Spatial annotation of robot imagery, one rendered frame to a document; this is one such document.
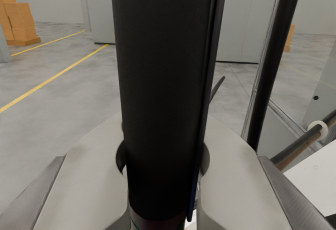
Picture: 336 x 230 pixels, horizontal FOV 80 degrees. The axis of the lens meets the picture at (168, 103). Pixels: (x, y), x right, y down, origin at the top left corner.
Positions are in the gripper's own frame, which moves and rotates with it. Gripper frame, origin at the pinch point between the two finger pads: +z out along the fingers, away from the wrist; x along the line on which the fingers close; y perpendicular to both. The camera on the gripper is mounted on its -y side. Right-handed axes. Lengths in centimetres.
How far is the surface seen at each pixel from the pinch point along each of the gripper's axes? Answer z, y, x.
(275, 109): 92, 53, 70
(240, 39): 522, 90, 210
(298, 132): 69, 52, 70
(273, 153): 82, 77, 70
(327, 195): 14.5, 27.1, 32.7
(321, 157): 21.5, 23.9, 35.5
